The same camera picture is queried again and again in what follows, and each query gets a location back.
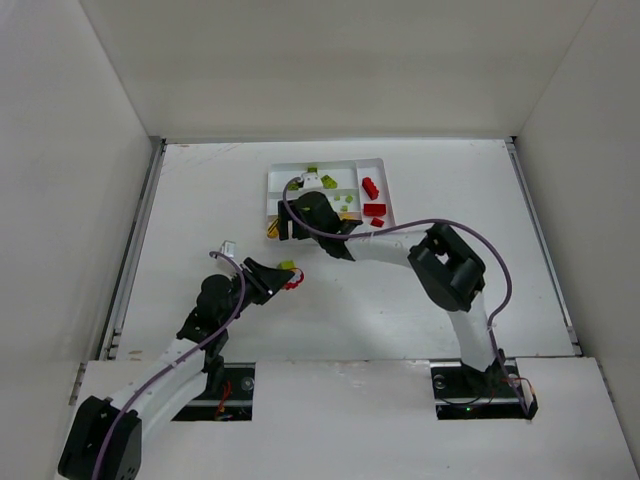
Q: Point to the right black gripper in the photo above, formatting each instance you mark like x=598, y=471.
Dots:
x=285, y=220

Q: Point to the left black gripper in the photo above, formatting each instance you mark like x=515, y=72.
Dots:
x=257, y=275

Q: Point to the red white flower lego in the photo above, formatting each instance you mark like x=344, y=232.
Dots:
x=295, y=281

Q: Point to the green sloped lego brick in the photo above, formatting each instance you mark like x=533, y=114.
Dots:
x=328, y=182

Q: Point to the red lego brick large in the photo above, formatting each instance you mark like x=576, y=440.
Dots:
x=374, y=209

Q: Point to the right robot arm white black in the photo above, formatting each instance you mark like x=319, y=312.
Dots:
x=450, y=272

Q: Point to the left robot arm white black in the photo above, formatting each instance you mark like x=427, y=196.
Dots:
x=107, y=436

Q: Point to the white divided sorting tray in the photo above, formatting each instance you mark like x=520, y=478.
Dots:
x=347, y=173

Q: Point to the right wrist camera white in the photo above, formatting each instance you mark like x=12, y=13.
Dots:
x=310, y=181

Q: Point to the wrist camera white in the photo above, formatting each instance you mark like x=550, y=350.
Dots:
x=228, y=248
x=310, y=181

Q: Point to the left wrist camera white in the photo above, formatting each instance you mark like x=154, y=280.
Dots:
x=228, y=248

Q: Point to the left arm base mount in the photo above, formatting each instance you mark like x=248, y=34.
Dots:
x=227, y=397

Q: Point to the left aluminium rail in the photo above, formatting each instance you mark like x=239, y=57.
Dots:
x=111, y=330

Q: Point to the aluminium rail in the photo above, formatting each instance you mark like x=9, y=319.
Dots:
x=111, y=330
x=519, y=173

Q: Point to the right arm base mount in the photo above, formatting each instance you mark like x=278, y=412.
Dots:
x=462, y=393

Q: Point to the right aluminium rail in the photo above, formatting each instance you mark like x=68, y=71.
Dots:
x=519, y=173

